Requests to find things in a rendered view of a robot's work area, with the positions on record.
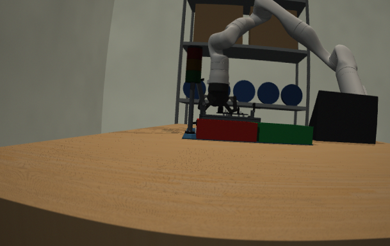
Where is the red bin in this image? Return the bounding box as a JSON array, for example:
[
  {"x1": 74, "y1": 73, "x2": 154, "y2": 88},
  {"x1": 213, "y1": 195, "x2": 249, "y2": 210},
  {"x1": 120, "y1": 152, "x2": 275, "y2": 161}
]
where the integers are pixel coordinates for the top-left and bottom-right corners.
[{"x1": 196, "y1": 119, "x2": 258, "y2": 142}]

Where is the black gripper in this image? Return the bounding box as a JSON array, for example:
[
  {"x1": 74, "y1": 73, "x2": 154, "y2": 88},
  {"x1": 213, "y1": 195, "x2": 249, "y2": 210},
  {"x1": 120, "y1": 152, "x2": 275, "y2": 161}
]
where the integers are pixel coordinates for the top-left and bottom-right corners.
[{"x1": 204, "y1": 83, "x2": 237, "y2": 113}]

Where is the green square bin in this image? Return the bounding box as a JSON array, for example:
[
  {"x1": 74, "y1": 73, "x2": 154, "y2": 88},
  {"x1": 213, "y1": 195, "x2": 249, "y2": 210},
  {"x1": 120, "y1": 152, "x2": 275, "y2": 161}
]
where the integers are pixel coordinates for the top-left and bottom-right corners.
[{"x1": 254, "y1": 122, "x2": 313, "y2": 145}]

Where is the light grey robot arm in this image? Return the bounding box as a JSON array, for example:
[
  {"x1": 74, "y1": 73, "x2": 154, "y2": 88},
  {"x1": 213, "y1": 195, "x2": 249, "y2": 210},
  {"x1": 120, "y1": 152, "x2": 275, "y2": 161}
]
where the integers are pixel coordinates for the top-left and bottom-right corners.
[{"x1": 207, "y1": 0, "x2": 368, "y2": 95}]

